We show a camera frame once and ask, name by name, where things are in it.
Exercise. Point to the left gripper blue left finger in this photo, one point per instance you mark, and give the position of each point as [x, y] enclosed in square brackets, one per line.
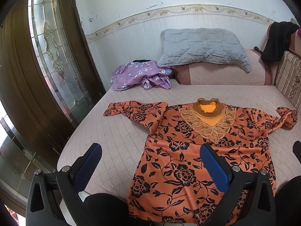
[74, 179]

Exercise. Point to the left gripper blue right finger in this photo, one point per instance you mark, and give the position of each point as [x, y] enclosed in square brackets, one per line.
[227, 179]

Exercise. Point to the orange black floral blouse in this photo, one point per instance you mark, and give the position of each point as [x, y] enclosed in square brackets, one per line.
[171, 184]

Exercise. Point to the pink quilted bed cover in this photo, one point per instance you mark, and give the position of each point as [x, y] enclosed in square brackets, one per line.
[123, 141]

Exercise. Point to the brown wooden door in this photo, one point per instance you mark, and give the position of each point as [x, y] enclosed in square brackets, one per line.
[49, 82]

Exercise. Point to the pink bolster cushion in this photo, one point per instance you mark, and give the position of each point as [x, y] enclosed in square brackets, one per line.
[205, 73]

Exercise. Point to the striped floral cushion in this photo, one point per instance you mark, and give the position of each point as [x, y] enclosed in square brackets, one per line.
[288, 78]

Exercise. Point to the purple floral garment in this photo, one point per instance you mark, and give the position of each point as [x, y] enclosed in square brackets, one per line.
[146, 73]

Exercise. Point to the grey quilted pillow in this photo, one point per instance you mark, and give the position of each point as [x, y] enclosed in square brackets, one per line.
[218, 46]

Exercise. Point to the black garment on headboard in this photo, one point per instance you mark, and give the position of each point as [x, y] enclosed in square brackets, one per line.
[279, 39]

